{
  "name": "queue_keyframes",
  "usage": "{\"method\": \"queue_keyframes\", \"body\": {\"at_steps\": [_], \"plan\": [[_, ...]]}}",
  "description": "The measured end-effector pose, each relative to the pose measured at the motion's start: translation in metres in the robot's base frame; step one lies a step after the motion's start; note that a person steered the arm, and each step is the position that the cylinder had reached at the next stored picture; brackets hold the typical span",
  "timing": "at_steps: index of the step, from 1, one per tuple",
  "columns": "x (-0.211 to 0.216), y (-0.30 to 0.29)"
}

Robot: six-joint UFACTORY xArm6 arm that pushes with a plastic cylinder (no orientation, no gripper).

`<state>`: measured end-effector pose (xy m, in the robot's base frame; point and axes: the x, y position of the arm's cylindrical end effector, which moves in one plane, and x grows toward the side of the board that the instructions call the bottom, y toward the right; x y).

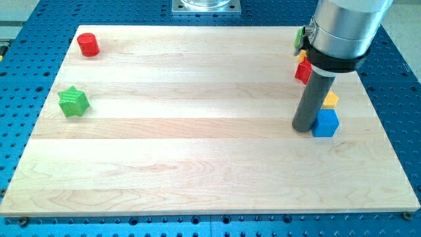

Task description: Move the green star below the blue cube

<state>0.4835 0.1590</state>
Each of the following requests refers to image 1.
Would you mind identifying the red cylinder block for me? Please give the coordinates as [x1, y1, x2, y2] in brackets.
[77, 33, 100, 57]

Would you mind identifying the wooden board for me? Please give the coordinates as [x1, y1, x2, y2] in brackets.
[1, 25, 420, 217]

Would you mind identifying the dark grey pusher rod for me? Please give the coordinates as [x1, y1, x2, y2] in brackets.
[292, 70, 337, 132]

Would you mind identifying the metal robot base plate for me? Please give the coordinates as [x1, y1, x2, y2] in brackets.
[171, 0, 241, 14]

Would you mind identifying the red star block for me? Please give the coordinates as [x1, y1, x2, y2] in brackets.
[295, 57, 312, 85]

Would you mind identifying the small yellow block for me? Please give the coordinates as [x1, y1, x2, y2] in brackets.
[297, 49, 307, 63]

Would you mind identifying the green star block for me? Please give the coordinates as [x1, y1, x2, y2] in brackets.
[58, 86, 90, 117]

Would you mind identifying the blue cube block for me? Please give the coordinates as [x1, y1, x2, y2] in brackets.
[311, 109, 339, 137]

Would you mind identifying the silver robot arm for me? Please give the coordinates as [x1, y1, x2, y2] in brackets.
[303, 0, 393, 73]

